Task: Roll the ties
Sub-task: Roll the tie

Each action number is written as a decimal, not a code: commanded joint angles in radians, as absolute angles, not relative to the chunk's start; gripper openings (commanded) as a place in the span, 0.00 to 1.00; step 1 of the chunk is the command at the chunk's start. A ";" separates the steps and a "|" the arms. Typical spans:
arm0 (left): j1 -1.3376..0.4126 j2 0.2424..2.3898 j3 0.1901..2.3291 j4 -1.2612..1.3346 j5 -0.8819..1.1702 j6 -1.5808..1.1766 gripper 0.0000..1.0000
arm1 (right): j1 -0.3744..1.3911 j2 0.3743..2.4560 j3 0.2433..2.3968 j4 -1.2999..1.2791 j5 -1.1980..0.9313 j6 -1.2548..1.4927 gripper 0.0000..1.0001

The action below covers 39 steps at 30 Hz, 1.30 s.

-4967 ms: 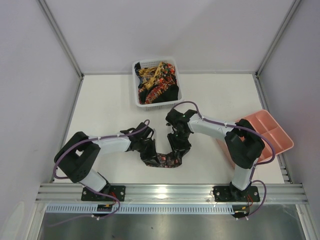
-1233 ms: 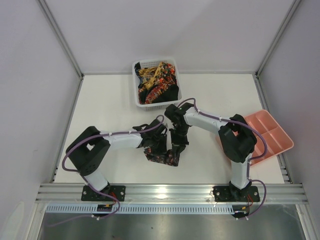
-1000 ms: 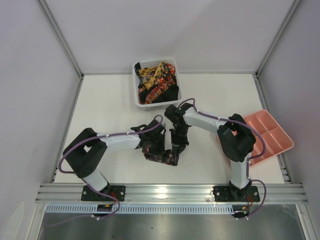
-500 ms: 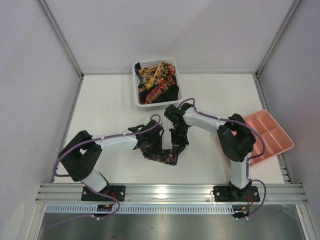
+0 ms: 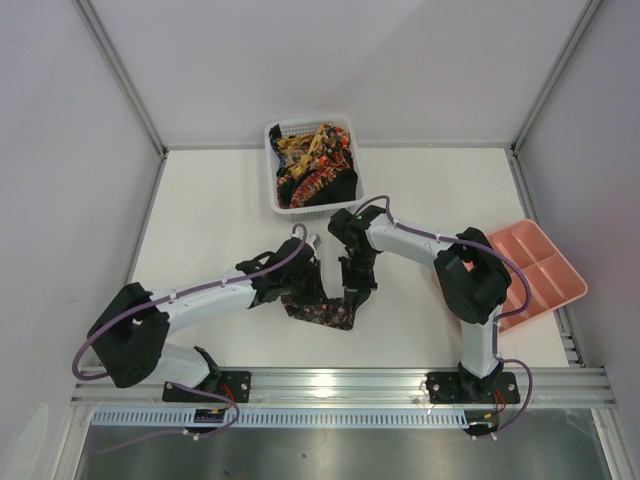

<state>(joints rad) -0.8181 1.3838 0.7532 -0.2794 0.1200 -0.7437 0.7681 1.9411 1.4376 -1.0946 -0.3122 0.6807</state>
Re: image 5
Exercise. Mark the black tie in basket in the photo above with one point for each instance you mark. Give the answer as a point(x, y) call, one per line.
point(339, 187)

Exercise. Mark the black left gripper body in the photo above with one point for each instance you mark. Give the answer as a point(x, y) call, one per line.
point(310, 279)

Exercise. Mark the right aluminium frame post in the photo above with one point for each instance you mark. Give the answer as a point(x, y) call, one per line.
point(567, 52)

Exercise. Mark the yellow patterned tie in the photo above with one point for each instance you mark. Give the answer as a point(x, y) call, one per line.
point(296, 152)

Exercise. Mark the aluminium frame post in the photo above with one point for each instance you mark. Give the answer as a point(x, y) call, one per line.
point(567, 52)
point(105, 46)

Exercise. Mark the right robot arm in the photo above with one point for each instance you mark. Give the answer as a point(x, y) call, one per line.
point(471, 276)

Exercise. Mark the white slotted cable duct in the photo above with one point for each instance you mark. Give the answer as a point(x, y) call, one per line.
point(281, 418)

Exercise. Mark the dark floral paisley tie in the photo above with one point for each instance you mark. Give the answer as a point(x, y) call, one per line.
point(323, 311)

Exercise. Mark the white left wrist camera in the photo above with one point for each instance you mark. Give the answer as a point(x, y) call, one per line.
point(314, 241)

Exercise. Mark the red multicolour patterned tie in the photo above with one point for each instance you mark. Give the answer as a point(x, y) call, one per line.
point(333, 154)

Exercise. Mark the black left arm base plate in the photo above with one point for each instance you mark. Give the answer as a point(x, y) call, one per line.
point(234, 385)

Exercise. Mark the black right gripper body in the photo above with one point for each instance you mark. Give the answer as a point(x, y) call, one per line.
point(358, 280)

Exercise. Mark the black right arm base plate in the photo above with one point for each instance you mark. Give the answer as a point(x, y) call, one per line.
point(454, 387)

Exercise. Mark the pink divided organiser tray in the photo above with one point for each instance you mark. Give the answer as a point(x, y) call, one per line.
point(554, 282)

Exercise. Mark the left aluminium frame post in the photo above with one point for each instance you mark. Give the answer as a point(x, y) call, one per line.
point(105, 46)

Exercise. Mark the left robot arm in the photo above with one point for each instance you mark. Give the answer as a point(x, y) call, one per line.
point(130, 336)

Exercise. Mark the aluminium front rail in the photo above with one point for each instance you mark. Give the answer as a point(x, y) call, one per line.
point(569, 388)

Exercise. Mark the white perforated plastic basket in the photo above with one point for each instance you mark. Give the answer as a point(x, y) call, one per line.
point(280, 188)

